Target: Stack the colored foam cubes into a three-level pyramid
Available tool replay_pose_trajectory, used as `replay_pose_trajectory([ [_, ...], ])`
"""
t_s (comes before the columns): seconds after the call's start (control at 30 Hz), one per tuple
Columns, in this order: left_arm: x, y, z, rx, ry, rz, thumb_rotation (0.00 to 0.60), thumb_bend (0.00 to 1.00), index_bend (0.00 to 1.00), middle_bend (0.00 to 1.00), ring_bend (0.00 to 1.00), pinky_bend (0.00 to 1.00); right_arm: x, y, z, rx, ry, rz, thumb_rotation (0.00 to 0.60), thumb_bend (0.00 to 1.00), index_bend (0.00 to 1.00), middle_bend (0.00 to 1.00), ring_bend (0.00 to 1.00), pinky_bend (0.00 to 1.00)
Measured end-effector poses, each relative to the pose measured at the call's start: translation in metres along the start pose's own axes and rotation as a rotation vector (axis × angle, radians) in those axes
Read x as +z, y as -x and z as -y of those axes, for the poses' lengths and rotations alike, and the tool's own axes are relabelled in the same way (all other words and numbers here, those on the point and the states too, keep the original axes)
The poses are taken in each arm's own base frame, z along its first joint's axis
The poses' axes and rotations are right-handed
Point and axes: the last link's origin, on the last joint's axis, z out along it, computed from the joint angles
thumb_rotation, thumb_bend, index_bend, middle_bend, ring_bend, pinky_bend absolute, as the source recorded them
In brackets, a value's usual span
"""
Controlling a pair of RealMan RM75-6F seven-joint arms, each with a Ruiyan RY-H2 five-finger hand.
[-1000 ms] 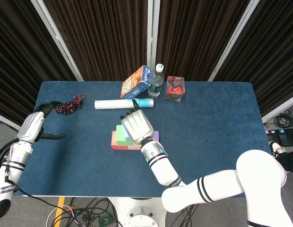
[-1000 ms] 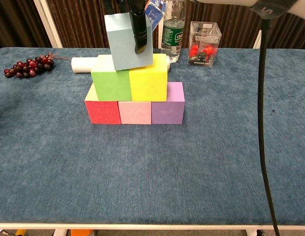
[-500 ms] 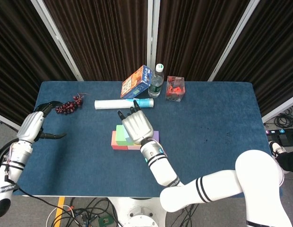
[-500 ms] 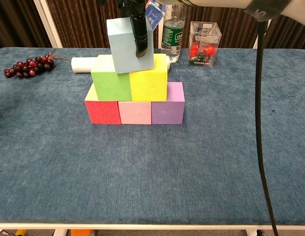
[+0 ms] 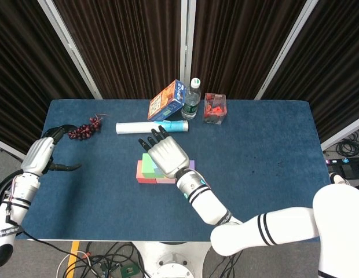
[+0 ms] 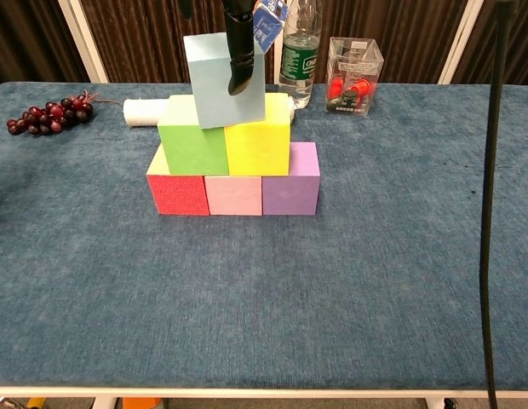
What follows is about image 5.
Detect white round pedestal base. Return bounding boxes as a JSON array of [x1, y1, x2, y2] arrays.
[[133, 242, 215, 278]]

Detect white screen post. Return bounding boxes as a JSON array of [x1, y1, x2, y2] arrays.
[[37, 0, 104, 100], [180, 0, 197, 87], [254, 0, 315, 100]]

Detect green foam cube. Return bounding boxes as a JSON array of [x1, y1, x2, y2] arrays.
[[141, 152, 159, 178]]

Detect clear plastic water bottle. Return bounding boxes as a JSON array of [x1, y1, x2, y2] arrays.
[[181, 77, 202, 120]]

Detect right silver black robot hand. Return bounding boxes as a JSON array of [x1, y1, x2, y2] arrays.
[[137, 125, 189, 179]]

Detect red foam cube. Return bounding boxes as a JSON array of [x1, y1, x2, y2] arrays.
[[135, 160, 157, 185]]

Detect black coiled cable bundle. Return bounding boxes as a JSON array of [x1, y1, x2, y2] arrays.
[[335, 131, 359, 159]]

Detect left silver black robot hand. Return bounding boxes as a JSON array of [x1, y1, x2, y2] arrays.
[[21, 123, 83, 177]]

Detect blue fabric table cover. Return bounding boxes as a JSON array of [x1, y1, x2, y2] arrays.
[[16, 99, 347, 242]]

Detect white floor cable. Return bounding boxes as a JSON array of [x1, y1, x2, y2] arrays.
[[56, 251, 104, 278]]

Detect black floor cable tangle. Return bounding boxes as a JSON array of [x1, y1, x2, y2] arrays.
[[208, 251, 248, 278], [78, 242, 148, 278]]

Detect pink foam cube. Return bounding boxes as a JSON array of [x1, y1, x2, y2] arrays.
[[155, 175, 178, 185]]

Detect white plastic bag roll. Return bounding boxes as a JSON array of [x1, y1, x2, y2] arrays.
[[115, 120, 189, 136]]

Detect clear box with red pieces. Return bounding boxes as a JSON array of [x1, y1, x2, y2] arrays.
[[203, 92, 228, 125]]

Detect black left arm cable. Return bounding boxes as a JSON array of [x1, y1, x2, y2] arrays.
[[4, 199, 93, 264]]

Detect blue cardboard box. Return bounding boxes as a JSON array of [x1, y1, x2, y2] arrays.
[[147, 79, 188, 122]]

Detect dark red grape bunch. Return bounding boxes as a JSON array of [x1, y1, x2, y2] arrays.
[[68, 114, 108, 142]]

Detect white sneaker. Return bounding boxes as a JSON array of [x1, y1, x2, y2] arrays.
[[329, 172, 351, 186]]

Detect white screen bottom rail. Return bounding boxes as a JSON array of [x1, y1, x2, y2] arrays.
[[320, 115, 359, 151], [0, 137, 34, 169]]

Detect dark brown pleated screen panel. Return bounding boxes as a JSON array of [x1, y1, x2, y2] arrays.
[[191, 0, 307, 100], [262, 0, 359, 142], [53, 0, 186, 100], [0, 0, 95, 160]]

